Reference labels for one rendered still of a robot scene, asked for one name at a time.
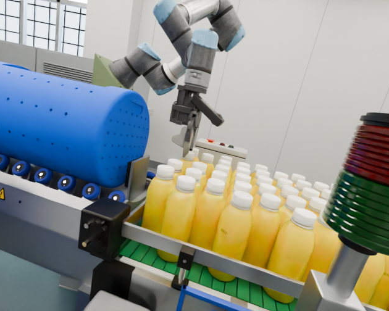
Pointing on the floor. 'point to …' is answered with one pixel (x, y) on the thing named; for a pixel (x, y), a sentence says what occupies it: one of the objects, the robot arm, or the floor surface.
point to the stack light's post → (324, 297)
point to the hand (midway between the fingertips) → (188, 152)
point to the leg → (83, 297)
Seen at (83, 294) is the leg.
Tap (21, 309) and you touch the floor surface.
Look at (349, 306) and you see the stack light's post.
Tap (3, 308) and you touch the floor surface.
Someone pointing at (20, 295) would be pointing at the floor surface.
